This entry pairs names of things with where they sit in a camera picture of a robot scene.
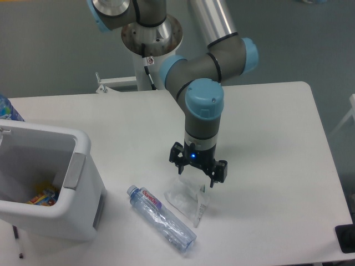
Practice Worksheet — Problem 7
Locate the white frame at right edge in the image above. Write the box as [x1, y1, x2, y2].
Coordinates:
[329, 94, 354, 137]

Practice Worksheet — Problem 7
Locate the white plastic trash can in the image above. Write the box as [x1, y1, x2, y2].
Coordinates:
[1, 120, 107, 241]

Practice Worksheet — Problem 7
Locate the black pen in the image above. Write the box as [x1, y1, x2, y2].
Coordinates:
[12, 226, 24, 259]

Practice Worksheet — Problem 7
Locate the blue labelled bottle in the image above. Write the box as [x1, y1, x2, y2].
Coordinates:
[1, 95, 24, 121]

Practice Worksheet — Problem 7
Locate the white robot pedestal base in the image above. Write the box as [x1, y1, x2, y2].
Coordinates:
[95, 13, 184, 95]

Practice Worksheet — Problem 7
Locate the colourful snack wrapper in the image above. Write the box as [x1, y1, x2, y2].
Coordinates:
[26, 181, 60, 207]

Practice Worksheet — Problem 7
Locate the black device at table edge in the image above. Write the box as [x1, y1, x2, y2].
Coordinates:
[335, 224, 354, 254]

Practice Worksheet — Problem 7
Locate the clear plastic water bottle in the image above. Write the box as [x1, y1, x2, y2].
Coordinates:
[127, 185, 197, 253]

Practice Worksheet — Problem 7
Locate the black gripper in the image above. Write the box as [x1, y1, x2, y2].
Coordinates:
[169, 142, 228, 188]

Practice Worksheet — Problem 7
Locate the clear plastic bag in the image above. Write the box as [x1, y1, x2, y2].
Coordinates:
[164, 177, 209, 228]

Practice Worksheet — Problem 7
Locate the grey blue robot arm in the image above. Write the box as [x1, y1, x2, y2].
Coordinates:
[87, 1, 258, 184]

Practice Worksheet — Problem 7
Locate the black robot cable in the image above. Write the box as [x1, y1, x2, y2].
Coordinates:
[140, 43, 158, 91]

